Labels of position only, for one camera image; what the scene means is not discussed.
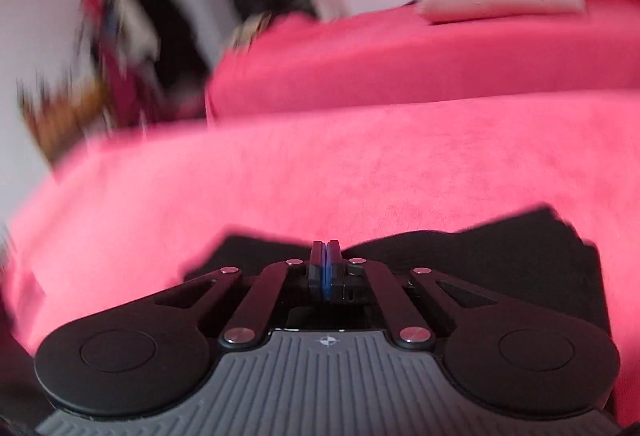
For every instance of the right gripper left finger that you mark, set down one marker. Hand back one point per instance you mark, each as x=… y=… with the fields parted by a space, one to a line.
x=152 y=353

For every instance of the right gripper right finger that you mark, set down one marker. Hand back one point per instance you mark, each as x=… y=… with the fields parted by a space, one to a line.
x=505 y=354

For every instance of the black pants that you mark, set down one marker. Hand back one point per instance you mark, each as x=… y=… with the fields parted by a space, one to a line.
x=534 y=260

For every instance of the near pink bed blanket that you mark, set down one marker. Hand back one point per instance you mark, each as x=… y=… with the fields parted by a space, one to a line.
x=129 y=214

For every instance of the pink bed blanket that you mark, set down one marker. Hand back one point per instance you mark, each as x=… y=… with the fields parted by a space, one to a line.
x=396 y=56
x=129 y=214

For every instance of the wooden side shelf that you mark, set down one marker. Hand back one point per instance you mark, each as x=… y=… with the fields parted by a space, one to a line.
x=58 y=116

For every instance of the clothes rack with garments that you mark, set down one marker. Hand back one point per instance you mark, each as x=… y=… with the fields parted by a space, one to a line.
x=146 y=54

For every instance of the far pink bed blanket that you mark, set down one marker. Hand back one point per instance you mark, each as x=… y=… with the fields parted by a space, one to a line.
x=396 y=56

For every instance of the beige cloth on bed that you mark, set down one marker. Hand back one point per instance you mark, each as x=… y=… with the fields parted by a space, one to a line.
x=246 y=33

